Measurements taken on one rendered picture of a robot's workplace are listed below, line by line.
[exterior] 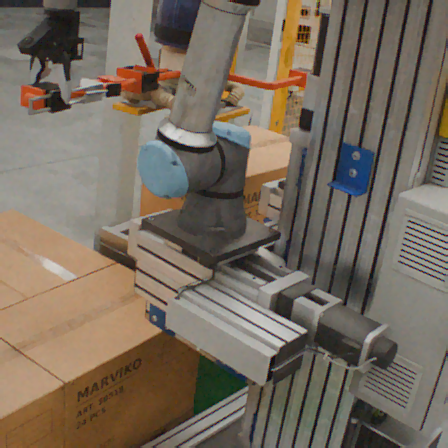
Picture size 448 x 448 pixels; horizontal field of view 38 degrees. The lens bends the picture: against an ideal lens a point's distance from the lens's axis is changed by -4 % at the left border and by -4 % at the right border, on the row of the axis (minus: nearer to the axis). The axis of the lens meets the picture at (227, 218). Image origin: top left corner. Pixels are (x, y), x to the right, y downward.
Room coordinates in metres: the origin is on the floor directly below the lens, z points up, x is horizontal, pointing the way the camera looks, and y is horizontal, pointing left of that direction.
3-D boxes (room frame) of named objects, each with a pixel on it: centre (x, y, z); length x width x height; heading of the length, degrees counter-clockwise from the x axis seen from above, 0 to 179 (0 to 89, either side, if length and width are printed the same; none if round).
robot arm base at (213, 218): (1.37, 0.03, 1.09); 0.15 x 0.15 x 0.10
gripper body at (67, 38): (1.50, 0.43, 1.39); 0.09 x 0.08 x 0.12; 153
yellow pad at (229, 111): (1.97, 0.10, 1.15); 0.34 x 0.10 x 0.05; 153
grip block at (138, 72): (1.79, 0.29, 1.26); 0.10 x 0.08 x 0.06; 63
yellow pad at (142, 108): (2.06, 0.27, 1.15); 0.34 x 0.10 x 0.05; 153
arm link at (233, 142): (1.36, 0.03, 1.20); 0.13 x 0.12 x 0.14; 145
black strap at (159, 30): (2.01, 0.18, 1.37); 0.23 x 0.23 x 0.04
